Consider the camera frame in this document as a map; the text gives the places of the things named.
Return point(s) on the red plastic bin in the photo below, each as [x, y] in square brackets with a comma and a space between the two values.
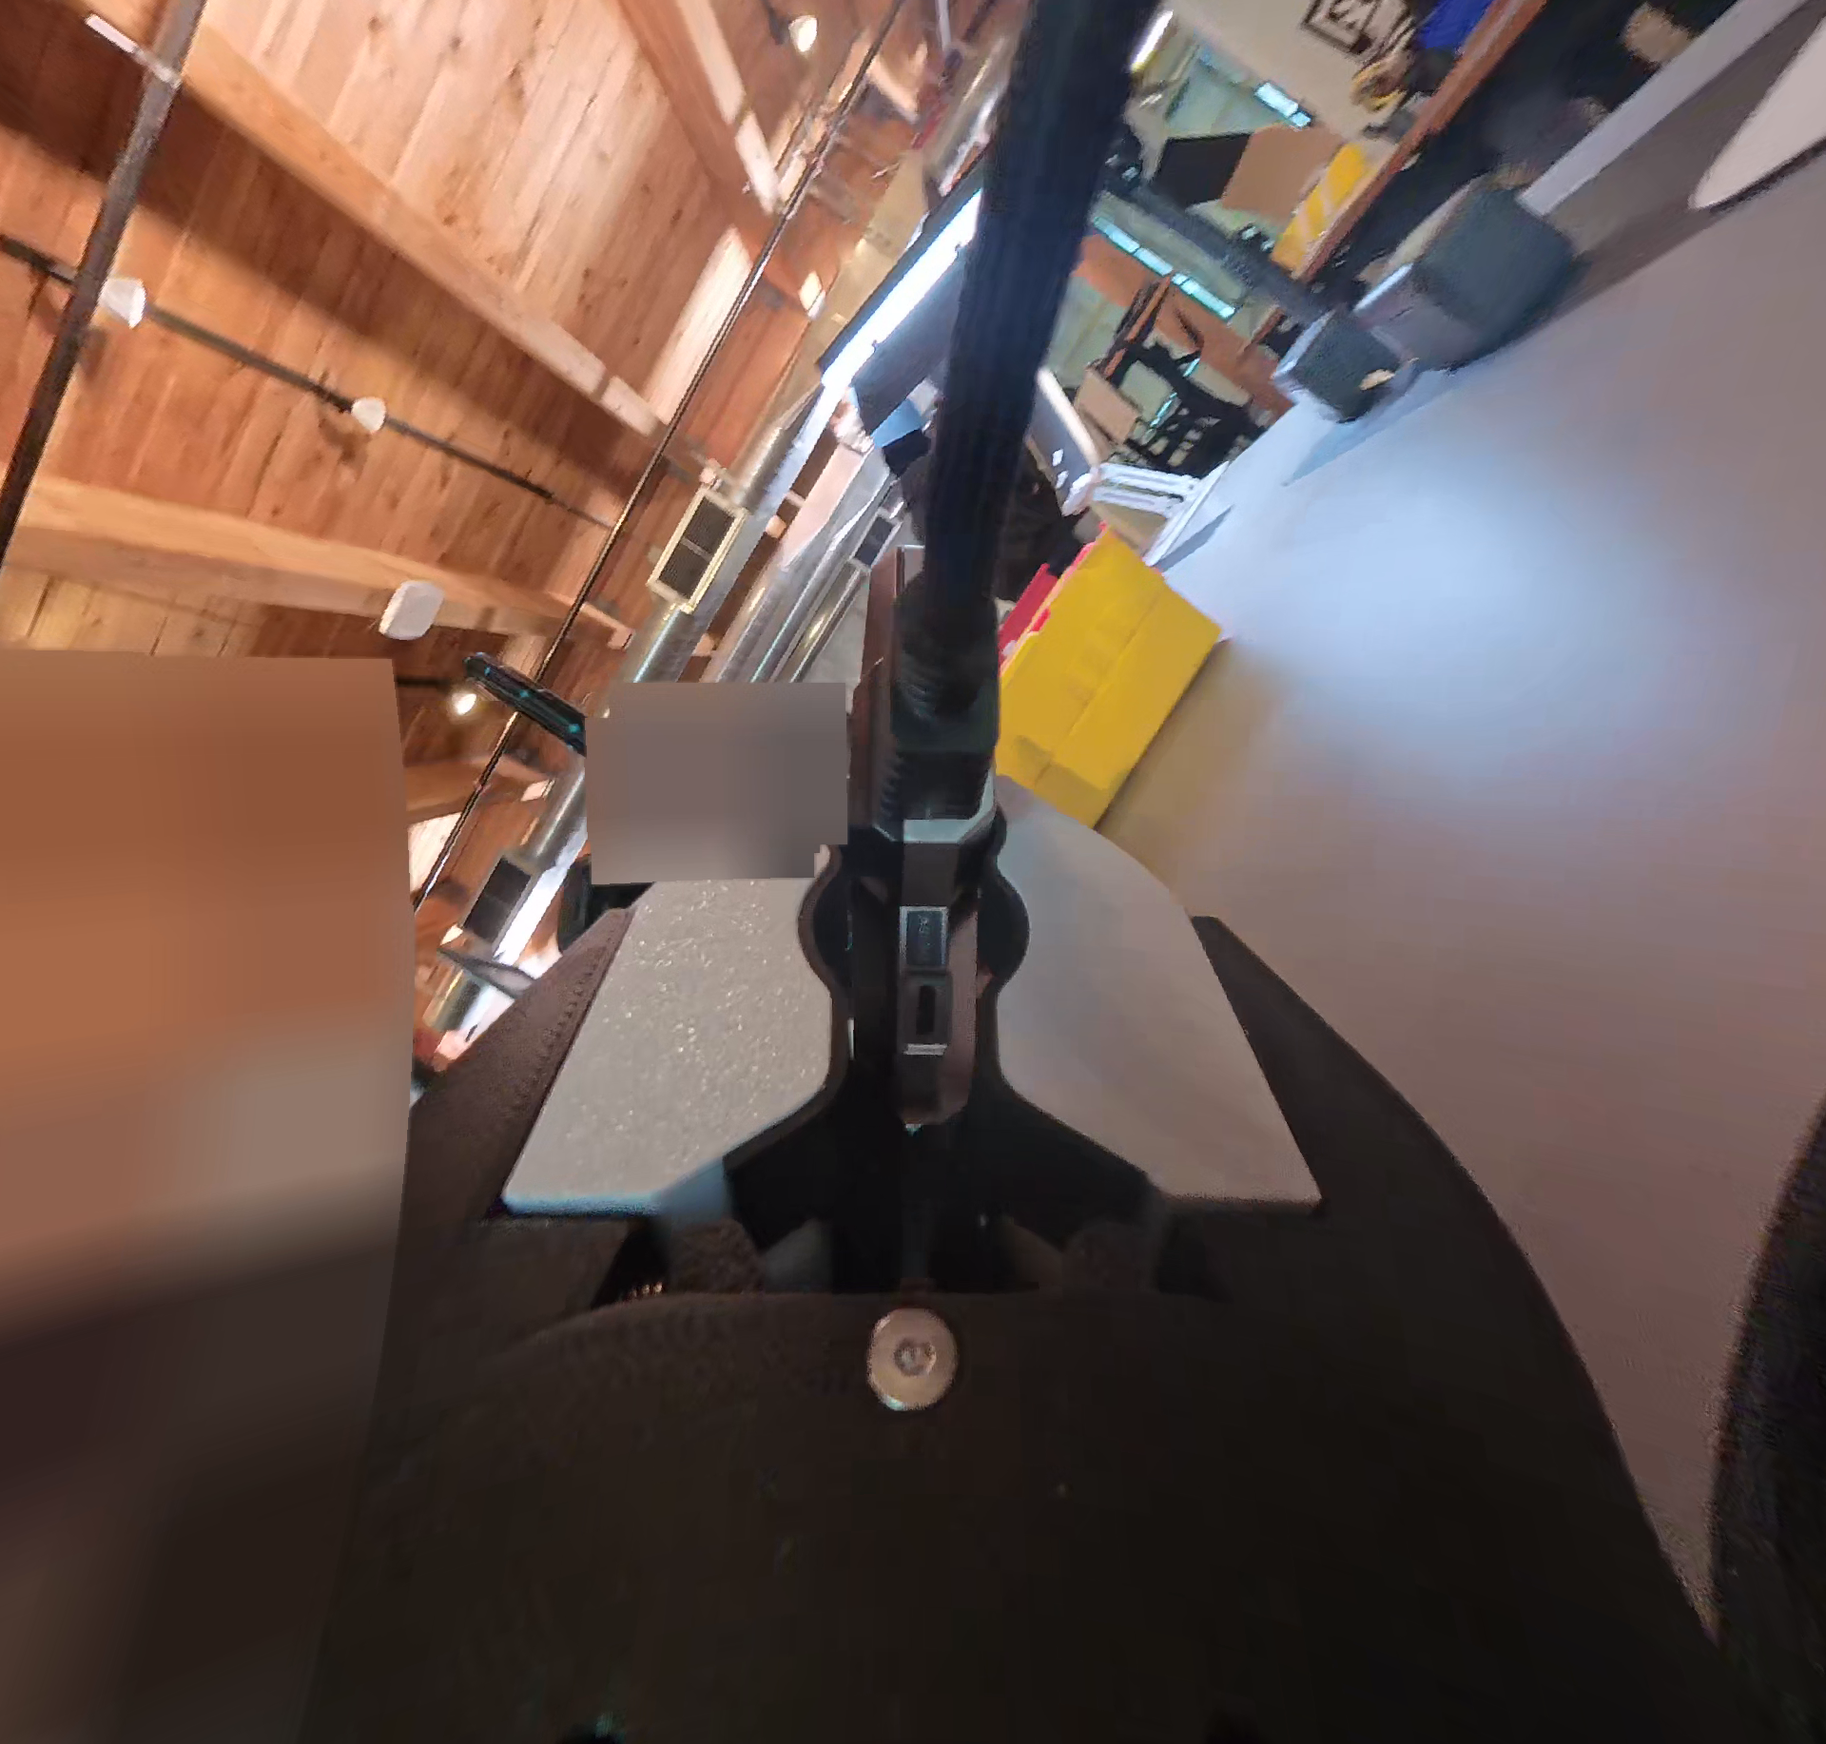
[1030, 617]

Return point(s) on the yellow plastic bin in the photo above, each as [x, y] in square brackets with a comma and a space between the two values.
[1114, 660]

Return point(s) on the small white air vent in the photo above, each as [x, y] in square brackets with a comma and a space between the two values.
[500, 897]

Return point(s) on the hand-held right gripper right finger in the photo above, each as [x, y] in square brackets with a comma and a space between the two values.
[1144, 1029]

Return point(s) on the light panel on stand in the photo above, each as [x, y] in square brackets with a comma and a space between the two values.
[915, 289]

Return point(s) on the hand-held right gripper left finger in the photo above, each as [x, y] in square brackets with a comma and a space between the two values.
[671, 1029]

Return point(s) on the printed marker tag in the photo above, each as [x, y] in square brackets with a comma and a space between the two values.
[1357, 3]

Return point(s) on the grey cube adapter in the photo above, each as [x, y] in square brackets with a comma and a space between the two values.
[1468, 273]
[1342, 367]

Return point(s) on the large white air vent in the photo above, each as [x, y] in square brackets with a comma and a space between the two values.
[699, 545]

